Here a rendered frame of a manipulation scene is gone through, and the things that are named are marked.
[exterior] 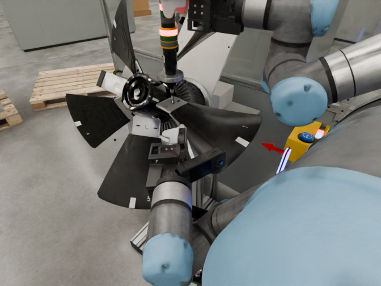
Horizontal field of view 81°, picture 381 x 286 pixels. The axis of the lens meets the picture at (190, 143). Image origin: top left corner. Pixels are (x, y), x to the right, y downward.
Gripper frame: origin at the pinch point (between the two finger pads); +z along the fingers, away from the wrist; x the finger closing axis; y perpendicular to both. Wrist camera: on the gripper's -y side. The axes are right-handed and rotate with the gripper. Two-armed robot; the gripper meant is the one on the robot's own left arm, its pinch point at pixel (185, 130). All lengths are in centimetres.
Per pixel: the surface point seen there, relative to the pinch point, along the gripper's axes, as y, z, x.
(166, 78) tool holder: 3.8, 8.6, -11.2
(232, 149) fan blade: -11.5, -6.0, 2.8
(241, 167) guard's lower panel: -30, 68, 89
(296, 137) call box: -35.5, 10.7, 14.6
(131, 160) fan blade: 18.2, 2.4, 11.5
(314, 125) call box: -44.1, 17.1, 15.5
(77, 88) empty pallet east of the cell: 164, 236, 87
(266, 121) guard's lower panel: -42, 62, 44
